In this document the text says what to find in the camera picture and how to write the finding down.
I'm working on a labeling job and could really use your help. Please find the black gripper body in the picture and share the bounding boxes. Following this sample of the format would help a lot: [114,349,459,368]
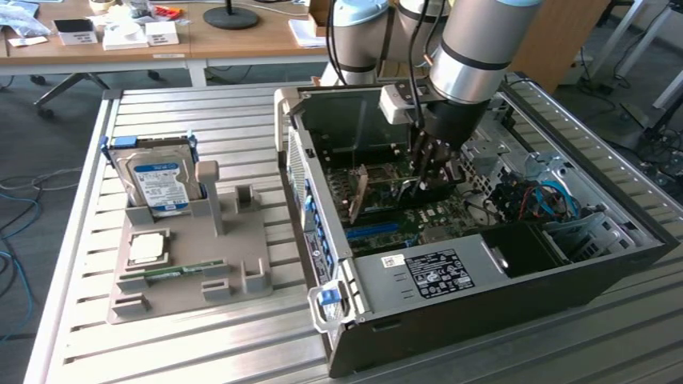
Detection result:
[414,98,491,151]

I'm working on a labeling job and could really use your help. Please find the black graphics card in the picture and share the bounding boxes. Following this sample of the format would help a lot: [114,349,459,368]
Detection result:
[347,162,458,225]

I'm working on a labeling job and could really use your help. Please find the perforated metal disk bay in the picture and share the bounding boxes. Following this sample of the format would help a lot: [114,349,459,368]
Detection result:
[457,119,541,191]

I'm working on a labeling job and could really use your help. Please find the green motherboard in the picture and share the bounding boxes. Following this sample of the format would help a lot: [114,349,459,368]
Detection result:
[323,142,485,258]

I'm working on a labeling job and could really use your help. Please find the black power connector bundle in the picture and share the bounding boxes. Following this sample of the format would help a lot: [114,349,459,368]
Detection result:
[489,182,533,223]

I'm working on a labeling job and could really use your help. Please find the blue expansion slot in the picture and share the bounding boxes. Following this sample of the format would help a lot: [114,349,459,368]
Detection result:
[345,222,402,242]

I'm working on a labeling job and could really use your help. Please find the blue slot retainer strip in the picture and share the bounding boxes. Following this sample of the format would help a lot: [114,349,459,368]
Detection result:
[302,179,337,277]

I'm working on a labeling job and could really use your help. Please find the wooden cabinet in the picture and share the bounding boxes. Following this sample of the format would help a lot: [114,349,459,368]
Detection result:
[505,0,613,94]

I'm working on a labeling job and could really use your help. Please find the grey power supply unit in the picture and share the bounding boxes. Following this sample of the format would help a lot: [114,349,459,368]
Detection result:
[341,234,507,317]

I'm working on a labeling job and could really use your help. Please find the silver metal disk bay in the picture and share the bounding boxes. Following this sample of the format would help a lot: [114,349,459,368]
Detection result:
[542,207,650,265]

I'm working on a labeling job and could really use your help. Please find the white paper stack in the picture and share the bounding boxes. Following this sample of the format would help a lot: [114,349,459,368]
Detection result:
[287,18,330,49]

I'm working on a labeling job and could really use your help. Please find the brown cardboard box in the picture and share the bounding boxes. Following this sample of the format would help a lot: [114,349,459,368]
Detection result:
[307,0,334,26]

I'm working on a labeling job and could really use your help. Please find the black open PC case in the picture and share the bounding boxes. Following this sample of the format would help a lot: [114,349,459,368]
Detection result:
[273,71,683,379]

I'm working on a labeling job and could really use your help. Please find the white desk leg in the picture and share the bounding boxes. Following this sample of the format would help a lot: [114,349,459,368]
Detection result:
[617,6,675,78]
[654,68,683,110]

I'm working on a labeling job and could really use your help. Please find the wooden office desk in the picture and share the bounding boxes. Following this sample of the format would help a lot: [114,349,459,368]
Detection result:
[0,0,194,119]
[190,0,434,87]

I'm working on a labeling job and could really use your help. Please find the black round lamp base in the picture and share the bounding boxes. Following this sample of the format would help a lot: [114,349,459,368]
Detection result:
[202,0,262,30]

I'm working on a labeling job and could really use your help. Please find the hard disk with blue label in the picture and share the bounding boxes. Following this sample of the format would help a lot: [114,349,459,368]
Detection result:
[110,138,198,219]

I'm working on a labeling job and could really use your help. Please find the blue disk caddy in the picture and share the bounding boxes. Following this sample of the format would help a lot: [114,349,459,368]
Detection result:
[99,134,207,201]

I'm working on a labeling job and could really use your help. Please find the silver CPU chip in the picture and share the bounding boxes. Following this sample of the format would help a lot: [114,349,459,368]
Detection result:
[130,234,173,266]

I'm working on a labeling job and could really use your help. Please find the small white box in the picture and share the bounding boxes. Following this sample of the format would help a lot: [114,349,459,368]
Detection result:
[145,21,179,47]

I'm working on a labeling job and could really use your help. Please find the grey parts rack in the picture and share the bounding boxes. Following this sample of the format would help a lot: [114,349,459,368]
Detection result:
[104,159,278,327]

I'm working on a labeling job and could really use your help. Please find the red orange plastic item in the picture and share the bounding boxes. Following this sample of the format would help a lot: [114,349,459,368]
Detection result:
[153,4,186,21]

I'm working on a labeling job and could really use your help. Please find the flat white box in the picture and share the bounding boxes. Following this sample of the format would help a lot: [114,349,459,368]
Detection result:
[100,34,150,51]

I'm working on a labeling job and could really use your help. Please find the white tape roll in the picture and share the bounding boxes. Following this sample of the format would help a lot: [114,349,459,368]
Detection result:
[104,22,143,43]

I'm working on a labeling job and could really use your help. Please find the white box with black top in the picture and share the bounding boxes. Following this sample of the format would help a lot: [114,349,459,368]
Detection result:
[51,18,99,46]

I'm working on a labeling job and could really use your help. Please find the white paper card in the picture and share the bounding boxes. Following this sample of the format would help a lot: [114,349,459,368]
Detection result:
[8,35,50,48]

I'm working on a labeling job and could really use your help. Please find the clear plastic bag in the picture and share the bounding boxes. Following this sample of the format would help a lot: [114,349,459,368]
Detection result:
[0,11,52,39]

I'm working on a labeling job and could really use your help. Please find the blue printed packet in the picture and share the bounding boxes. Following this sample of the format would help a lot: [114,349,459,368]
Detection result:
[0,0,42,19]

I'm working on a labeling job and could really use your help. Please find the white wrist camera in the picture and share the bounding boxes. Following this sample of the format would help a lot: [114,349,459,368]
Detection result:
[377,82,430,126]

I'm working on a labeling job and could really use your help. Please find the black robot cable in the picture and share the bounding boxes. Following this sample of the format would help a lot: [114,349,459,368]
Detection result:
[323,0,450,135]

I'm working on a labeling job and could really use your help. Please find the black cable over case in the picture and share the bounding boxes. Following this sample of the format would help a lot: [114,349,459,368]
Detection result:
[501,71,535,87]

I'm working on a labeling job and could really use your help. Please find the orange red wire bundle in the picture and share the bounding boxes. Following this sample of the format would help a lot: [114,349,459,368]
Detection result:
[521,184,537,220]

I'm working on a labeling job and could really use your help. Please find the blue SATA wire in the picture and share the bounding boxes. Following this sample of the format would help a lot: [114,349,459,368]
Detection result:
[533,179,585,222]

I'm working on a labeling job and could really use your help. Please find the white floor cable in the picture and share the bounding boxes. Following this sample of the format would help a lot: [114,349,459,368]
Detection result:
[0,166,83,193]

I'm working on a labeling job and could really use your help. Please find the blue floor cable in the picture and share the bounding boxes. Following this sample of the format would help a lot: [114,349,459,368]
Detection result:
[0,191,43,345]

